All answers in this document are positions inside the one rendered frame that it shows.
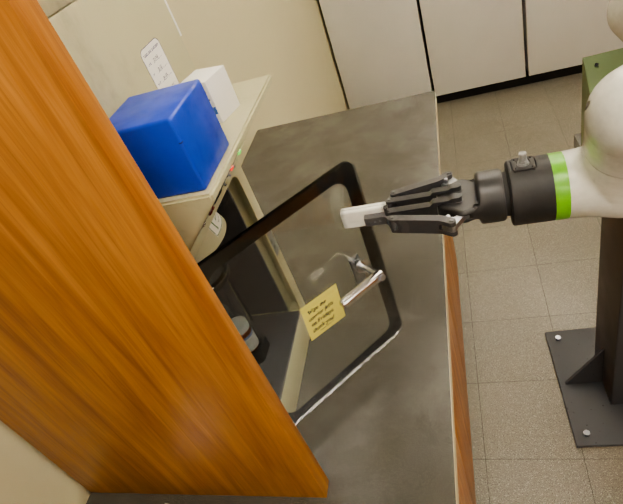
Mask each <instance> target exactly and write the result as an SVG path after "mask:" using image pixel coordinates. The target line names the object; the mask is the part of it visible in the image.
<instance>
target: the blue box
mask: <svg viewBox="0 0 623 504"><path fill-rule="evenodd" d="M109 119H110V121H111V123H112V124H113V126H114V128H115V129H116V131H117V133H118V134H119V136H120V137H121V139H122V141H123V142H124V144H125V146H126V147H127V149H128V151H129V152H130V154H131V156H132V157H133V159H134V160H135V162H136V164H137V165H138V167H139V169H140V170H141V172H142V174H143V175H144V177H145V179H146V180H147V182H148V184H149V185H150V187H151V188H152V190H153V192H154V193H155V195H156V197H157V198H158V199H159V198H165V197H170V196H175V195H181V194H186V193H191V192H196V191H202V190H205V189H207V187H208V185H209V183H210V181H211V179H212V177H213V175H214V173H215V171H216V169H217V167H218V165H219V163H220V161H221V160H222V158H223V156H224V154H225V152H226V150H227V148H228V146H229V142H228V140H227V138H226V135H225V133H224V131H223V129H222V127H221V125H220V123H219V120H218V118H217V116H216V114H215V112H214V110H213V107H212V105H211V103H210V99H208V97H207V95H206V92H205V90H204V88H203V86H202V84H201V82H200V80H199V79H195V80H191V81H188V82H184V83H180V84H176V85H173V86H169V87H165V88H161V89H158V90H154V91H150V92H146V93H143V94H139V95H135V96H132V97H129V98H127V100H126V101H125V102H124V103H123V104H122V105H121V106H120V107H119V108H118V109H117V111H116V112H115V113H114V114H113V115H112V116H111V117H110V118H109Z"/></svg>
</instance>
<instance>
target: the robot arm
mask: <svg viewBox="0 0 623 504"><path fill-rule="evenodd" d="M607 21H608V25H609V27H610V29H611V30H612V32H613V33H614V34H615V35H616V36H617V37H618V38H619V39H620V40H621V41H622V42H623V0H610V1H609V3H608V7H607ZM437 197H438V198H437ZM438 211H439V212H438ZM340 216H341V219H342V222H343V225H344V228H345V229H347V228H354V227H361V226H375V225H382V224H388V225H389V227H390V228H391V231H392V232H393V233H427V234H444V235H447V236H451V237H455V236H457V235H458V228H459V227H460V225H461V224H462V223H468V222H470V221H472V220H475V219H479V220H480V222H481V223H483V224H487V223H494V222H501V221H505V220H506V219H507V216H510V217H511V222H512V224H513V225H514V226H517V225H524V224H532V223H539V222H547V221H554V220H562V219H569V218H580V217H607V218H623V65H622V66H620V67H618V68H616V69H615V70H613V71H612V72H610V73H609V74H607V75H606V76H605V77H604V78H603V79H602V80H601V81H600V82H599V83H598V84H597V85H596V86H595V88H594V89H593V91H592V92H591V94H590V96H589V98H588V100H587V103H586V108H585V112H584V139H583V145H582V146H581V147H577V148H573V149H569V150H564V151H559V152H553V153H547V154H542V155H536V156H526V151H520V152H519V158H514V159H511V160H507V161H505V163H504V172H501V170H500V169H498V168H496V169H490V170H484V171H478V172H476V173H475V174H474V179H472V180H466V179H460V180H457V179H455V178H453V176H452V172H451V171H447V172H445V173H443V174H441V175H439V176H437V177H435V178H432V179H428V180H425V181H422V182H418V183H415V184H412V185H409V186H405V187H402V188H399V189H395V190H392V191H391V192H390V197H389V198H387V199H386V200H385V201H382V202H376V203H369V204H366V205H361V206H355V207H349V208H342V209H341V212H340Z"/></svg>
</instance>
